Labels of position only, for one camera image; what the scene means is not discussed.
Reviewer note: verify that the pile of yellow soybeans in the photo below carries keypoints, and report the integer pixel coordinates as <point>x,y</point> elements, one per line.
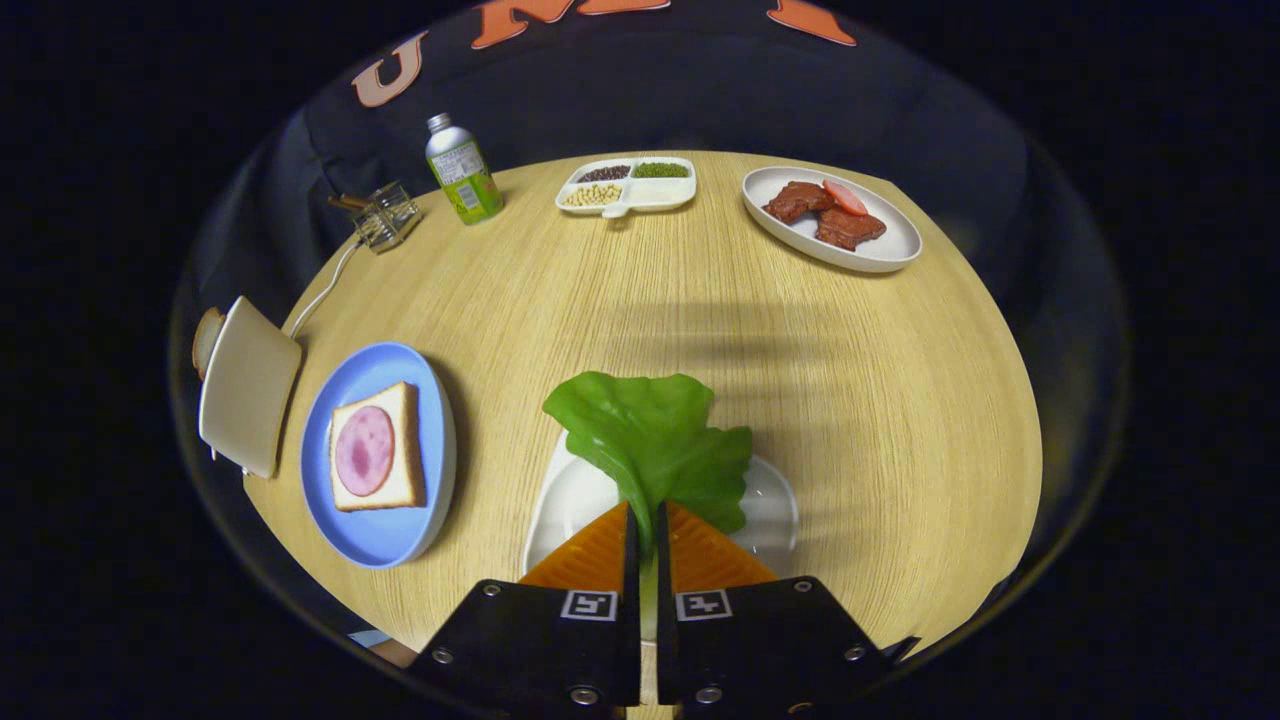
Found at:
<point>592,195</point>

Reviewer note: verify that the silver bottle with green label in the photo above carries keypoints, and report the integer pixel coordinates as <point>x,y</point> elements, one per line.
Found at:
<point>465,180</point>

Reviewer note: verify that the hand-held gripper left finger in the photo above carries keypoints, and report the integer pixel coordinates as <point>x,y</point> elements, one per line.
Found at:
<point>630,640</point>

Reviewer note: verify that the green lettuce leaf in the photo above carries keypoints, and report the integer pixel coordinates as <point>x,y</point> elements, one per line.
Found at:
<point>640,430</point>

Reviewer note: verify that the white oval plate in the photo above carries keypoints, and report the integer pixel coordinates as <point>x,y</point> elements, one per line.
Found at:
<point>880,250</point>

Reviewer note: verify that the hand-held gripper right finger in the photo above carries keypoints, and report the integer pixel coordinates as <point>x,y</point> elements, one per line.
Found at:
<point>665,640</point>

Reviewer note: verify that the white divided dish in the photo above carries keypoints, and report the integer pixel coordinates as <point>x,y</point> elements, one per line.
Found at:
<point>660,190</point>

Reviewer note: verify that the red sausage slice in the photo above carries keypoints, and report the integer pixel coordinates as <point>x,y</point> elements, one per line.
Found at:
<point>846,197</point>

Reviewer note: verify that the cream toaster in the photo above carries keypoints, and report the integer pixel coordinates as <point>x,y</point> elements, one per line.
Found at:
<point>250,390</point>

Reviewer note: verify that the white square plate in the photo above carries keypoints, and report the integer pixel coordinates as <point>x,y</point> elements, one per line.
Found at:
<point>580,500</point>

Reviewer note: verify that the pink ham slice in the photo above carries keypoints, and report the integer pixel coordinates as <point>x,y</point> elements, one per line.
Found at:
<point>365,450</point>

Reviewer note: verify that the brown wooden utensil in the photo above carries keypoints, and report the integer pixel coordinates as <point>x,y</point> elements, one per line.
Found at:
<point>345,201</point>

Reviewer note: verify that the brown meat piece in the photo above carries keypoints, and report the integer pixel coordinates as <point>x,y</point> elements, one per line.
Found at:
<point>850,230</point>
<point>795,202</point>

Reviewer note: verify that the pile of green beans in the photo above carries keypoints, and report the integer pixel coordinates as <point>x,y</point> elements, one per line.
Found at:
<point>660,170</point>

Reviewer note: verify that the blue round plate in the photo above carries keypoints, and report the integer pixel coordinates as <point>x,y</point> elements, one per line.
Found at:
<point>380,540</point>

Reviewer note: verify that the pile of dark beans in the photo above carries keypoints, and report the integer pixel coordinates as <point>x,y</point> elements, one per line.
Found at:
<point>604,173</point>

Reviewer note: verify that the white bread slice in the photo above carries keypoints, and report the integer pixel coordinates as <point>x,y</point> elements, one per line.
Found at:
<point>408,450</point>

